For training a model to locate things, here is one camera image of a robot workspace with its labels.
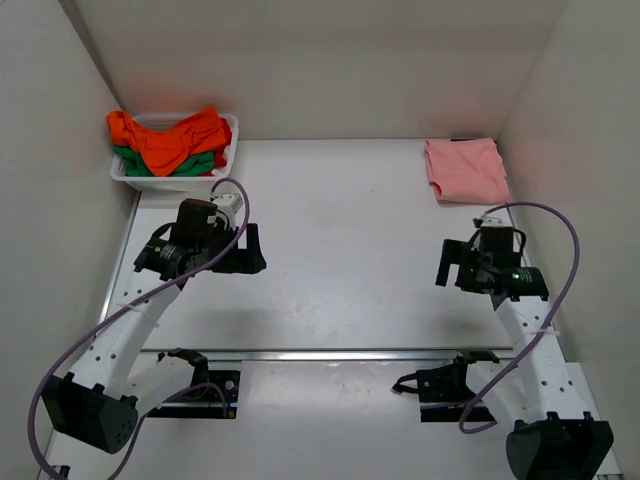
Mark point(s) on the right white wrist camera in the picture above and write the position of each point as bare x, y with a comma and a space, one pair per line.
487, 221

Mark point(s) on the orange t-shirt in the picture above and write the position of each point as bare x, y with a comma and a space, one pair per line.
198, 133

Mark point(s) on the white plastic basket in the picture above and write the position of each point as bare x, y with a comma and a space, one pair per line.
164, 121

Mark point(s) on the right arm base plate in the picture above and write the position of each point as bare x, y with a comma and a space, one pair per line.
442, 391

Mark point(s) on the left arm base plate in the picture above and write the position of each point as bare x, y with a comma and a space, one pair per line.
215, 389

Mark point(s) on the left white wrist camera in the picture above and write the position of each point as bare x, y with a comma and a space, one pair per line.
228, 206

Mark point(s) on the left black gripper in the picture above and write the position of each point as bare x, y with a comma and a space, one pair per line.
252, 256

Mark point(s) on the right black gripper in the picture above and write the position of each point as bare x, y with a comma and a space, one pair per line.
453, 253

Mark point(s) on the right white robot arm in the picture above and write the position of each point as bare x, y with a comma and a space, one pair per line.
552, 432

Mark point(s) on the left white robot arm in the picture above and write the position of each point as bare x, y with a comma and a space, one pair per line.
99, 401

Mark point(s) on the pink folded t-shirt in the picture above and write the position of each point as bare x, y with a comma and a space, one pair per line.
468, 171

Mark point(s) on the green t-shirt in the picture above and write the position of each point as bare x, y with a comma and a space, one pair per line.
202, 164

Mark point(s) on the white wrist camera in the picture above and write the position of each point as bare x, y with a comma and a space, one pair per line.
228, 206
487, 221

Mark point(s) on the red t-shirt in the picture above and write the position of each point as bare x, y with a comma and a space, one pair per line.
224, 150

